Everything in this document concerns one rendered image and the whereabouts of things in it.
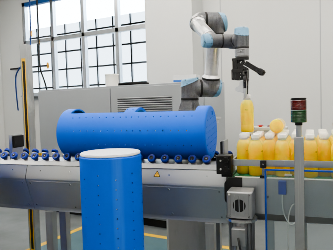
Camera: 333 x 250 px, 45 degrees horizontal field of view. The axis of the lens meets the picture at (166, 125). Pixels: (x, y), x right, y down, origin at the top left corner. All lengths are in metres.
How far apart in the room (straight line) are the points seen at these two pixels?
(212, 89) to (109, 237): 1.24
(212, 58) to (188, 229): 1.09
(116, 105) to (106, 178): 2.53
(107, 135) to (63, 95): 2.56
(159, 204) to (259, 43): 3.10
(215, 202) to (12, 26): 5.86
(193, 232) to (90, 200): 0.97
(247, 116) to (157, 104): 1.97
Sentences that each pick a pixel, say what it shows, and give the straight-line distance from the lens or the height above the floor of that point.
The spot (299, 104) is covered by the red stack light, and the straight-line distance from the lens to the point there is 1.70.
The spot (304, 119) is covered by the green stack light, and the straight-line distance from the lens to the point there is 1.71.
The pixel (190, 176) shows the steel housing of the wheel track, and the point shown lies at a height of 0.88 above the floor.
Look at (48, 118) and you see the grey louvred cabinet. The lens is 4.92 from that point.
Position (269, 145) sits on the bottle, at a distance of 1.96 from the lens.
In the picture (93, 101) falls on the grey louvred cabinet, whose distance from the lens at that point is 4.45.
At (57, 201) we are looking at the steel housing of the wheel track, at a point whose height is 0.69.
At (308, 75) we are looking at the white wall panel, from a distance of 4.75.
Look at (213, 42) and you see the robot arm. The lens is 2.18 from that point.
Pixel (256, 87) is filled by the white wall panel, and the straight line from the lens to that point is 4.89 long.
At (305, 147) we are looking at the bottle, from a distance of 1.92.
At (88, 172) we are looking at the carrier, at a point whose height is 0.96.
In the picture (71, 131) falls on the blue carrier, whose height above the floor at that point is 1.11.
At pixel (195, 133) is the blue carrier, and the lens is 2.03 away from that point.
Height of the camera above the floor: 1.26
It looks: 3 degrees down
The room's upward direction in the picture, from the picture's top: 2 degrees counter-clockwise
